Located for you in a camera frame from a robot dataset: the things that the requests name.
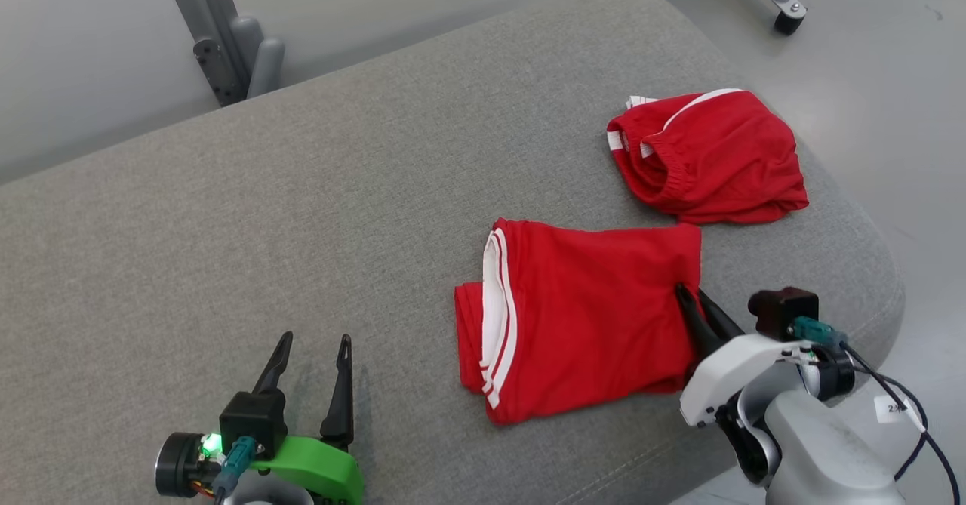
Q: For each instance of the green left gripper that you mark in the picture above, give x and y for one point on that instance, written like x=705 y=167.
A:
x=317 y=467

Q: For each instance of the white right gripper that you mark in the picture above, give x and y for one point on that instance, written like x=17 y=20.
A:
x=732 y=369

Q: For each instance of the red and white jersey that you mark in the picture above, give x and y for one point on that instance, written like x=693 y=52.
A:
x=596 y=316

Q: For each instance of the red shorts with white stripe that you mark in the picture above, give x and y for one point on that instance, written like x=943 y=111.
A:
x=717 y=158

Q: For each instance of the grey fabric sofa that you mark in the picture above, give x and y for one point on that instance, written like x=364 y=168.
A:
x=302 y=226

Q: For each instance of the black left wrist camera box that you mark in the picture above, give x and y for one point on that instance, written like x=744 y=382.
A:
x=253 y=422

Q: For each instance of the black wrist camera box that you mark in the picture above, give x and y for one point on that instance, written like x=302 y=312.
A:
x=253 y=422
x=781 y=310

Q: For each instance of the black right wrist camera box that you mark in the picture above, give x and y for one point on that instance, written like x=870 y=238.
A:
x=781 y=310

